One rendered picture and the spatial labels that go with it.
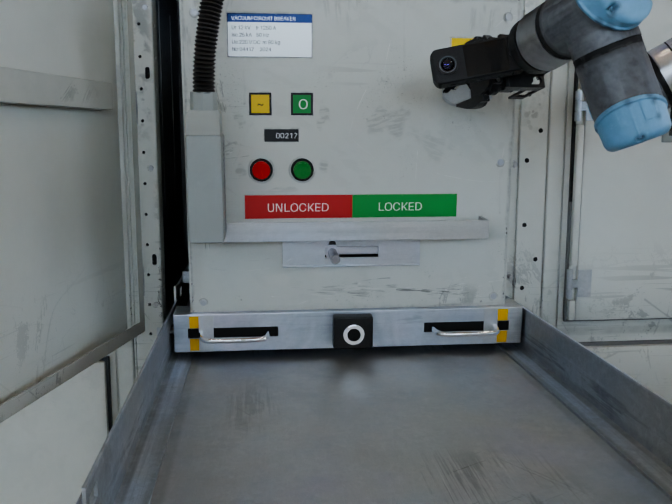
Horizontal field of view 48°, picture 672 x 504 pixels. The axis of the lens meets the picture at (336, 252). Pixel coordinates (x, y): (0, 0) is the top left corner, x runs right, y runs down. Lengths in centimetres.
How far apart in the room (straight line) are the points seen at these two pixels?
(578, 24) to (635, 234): 59
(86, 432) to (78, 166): 46
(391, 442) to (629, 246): 67
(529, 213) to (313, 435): 62
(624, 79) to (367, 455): 48
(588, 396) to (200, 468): 50
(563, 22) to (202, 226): 51
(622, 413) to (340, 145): 53
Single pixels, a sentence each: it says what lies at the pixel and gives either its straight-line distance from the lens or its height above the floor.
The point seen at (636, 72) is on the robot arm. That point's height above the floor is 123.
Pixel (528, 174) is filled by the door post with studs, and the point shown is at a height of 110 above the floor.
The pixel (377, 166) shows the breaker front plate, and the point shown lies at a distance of 113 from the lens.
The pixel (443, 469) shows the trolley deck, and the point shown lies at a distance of 81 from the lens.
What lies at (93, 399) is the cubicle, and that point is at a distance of 133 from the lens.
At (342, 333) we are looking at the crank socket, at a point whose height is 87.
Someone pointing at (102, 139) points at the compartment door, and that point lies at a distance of 121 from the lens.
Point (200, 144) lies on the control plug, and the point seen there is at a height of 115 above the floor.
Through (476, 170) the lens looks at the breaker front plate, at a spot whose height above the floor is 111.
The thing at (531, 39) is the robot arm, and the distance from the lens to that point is 94.
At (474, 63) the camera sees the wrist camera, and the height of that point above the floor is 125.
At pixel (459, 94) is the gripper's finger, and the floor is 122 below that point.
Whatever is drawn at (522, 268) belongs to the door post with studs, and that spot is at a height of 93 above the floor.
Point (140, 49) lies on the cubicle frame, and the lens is 127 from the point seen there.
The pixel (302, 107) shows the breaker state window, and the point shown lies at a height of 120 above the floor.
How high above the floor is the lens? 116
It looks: 9 degrees down
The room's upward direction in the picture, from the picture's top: straight up
